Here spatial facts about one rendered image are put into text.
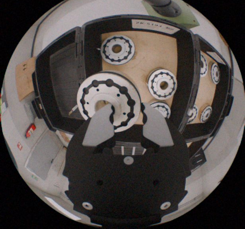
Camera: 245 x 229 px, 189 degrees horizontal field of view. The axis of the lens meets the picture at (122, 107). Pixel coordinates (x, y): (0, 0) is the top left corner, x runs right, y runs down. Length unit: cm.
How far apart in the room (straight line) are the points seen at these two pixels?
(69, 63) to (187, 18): 56
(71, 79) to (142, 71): 28
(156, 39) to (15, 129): 298
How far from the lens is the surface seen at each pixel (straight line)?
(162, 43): 31
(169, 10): 43
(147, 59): 29
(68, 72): 39
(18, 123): 284
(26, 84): 270
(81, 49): 22
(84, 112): 15
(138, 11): 54
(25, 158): 313
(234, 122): 333
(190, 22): 45
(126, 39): 26
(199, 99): 44
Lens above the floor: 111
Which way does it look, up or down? 59 degrees down
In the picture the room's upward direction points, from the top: 166 degrees counter-clockwise
